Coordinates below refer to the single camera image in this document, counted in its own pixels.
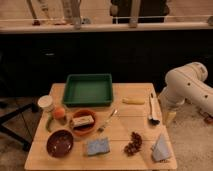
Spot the yellow banana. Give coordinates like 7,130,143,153
122,98,145,105

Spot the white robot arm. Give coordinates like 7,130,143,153
158,62,213,125

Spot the beige block in bowl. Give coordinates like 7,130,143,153
72,115,94,127

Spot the orange bowl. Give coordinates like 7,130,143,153
69,109,97,136

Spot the purple bowl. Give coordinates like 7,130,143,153
46,130,73,158

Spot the grey folded cloth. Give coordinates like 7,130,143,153
151,134,171,162

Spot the silver fork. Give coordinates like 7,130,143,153
97,109,117,133

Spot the blue sponge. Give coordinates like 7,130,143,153
86,138,110,156

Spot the green plastic tray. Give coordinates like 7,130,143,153
62,74,114,107

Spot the orange fruit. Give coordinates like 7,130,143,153
53,107,65,119

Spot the green chili pepper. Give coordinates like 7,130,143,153
45,115,53,132

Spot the white cup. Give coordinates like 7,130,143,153
37,95,54,112

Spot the black chair base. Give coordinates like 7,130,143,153
0,98,39,151

